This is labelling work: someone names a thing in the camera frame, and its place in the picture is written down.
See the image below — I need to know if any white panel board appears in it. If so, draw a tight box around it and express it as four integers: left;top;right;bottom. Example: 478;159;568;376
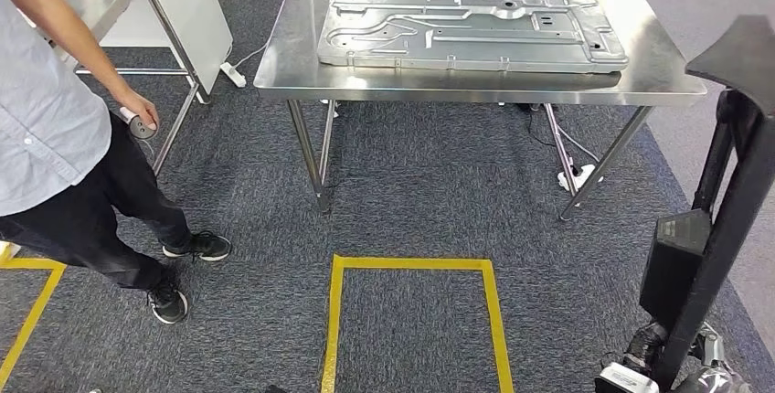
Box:
100;0;234;98

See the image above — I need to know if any stamped metal plate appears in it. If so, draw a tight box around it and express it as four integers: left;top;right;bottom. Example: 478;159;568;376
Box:
316;0;630;75

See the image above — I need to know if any yellow floor tape square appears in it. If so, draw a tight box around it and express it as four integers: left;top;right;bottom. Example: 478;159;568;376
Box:
0;244;67;388
321;255;515;393

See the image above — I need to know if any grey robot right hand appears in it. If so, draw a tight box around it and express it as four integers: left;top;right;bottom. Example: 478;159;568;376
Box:
623;320;755;393

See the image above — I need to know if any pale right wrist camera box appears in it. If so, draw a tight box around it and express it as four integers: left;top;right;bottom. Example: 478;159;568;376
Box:
595;363;660;393

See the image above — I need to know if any person's left hand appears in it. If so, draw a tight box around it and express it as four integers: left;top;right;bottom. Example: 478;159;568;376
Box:
114;88;162;131

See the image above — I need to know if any steel workbench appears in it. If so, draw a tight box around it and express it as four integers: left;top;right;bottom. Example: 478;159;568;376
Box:
252;0;708;222

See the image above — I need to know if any person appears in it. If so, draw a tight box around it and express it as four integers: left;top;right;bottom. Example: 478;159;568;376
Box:
0;0;233;326

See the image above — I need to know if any white power strip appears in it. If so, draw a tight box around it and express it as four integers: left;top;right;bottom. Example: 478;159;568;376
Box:
557;163;605;193
219;61;249;89

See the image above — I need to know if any grey round hand controller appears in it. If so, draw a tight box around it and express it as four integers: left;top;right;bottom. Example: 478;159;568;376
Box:
120;106;160;141

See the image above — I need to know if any black plastic plate part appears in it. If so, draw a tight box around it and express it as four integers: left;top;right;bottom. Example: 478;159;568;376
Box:
640;15;775;390

